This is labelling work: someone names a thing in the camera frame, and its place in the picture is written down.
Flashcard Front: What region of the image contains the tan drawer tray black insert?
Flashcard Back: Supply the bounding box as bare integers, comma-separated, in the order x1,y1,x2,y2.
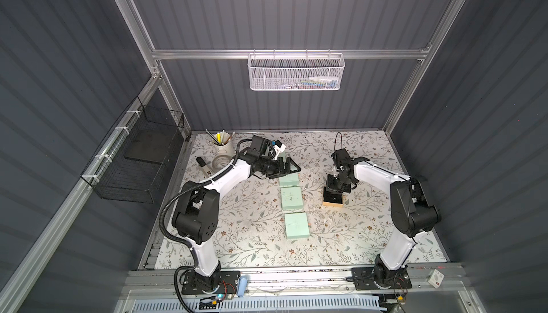
322,187,344,207

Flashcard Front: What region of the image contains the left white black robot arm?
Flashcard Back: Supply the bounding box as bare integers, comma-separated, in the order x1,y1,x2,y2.
158,136,301,278

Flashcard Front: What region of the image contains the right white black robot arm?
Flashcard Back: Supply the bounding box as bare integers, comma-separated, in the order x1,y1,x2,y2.
323,148,441,289

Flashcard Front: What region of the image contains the clear tape roll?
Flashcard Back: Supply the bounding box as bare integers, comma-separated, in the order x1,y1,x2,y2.
211,154,233,173

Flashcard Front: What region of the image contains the white pen holder cup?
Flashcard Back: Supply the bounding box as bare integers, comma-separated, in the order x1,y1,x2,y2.
205,130,235,157

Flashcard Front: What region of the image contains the black marker pen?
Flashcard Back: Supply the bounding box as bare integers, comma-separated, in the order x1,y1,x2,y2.
196,156,213,177

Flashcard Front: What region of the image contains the white perforated front panel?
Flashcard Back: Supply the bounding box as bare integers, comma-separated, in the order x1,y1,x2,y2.
130,294,382,313

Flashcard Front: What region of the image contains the white square tag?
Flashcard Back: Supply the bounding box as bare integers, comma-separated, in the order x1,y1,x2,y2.
428,269,445,289

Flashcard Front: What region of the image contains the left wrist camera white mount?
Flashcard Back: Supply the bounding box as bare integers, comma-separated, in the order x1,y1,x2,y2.
268,140,286,160

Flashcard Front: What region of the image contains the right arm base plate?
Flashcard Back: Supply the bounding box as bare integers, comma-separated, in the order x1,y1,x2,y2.
346,266,412,290

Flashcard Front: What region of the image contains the white wire wall basket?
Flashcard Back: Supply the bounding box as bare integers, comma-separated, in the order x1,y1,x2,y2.
247,51,345,91

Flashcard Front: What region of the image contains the blue cylinder on rail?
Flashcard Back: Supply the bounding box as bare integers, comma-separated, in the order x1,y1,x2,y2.
236,274,250,297

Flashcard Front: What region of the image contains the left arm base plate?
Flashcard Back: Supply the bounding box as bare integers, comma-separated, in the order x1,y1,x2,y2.
178,270,241,295

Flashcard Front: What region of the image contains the black wire side basket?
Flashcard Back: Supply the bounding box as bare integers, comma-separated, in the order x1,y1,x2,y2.
81,100,186,204

